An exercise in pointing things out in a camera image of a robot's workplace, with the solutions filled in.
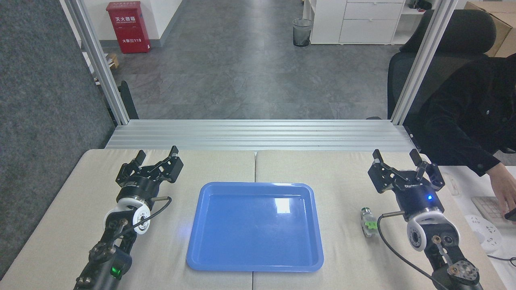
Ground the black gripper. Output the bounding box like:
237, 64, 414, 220
367, 149, 446, 220
116, 146, 184, 202

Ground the silver aluminium post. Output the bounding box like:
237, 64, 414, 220
64, 0, 130, 125
390, 0, 458, 125

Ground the person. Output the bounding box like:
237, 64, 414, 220
417, 54, 516, 178

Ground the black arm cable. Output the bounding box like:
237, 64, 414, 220
121, 196, 173, 239
377, 210, 449, 290

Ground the blue plastic tray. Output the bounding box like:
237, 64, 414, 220
186, 182, 325, 272

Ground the white power strip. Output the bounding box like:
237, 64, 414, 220
464, 214, 503, 253

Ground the green and silver switch part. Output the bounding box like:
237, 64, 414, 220
360, 207, 379, 238

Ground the white computer mouse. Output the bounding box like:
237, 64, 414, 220
443, 172, 461, 197

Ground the red fire extinguisher box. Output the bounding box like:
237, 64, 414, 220
106, 1, 151, 54

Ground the white drawer cabinet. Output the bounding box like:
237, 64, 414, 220
302, 0, 434, 45

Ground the black mesh waste bin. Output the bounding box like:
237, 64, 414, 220
293, 19, 313, 47

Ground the silver aluminium rail frame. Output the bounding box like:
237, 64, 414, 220
105, 119, 418, 153

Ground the black office chair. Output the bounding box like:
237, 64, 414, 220
366, 9, 497, 121

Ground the white keyboard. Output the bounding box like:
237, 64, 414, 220
471, 196, 510, 227

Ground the large cardboard box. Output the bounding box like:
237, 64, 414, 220
464, 1, 516, 63

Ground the person's hand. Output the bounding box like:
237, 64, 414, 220
486, 163, 516, 220

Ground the thin black desk cable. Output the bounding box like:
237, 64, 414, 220
487, 254, 516, 267

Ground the black partition foot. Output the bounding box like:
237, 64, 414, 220
119, 81, 139, 120

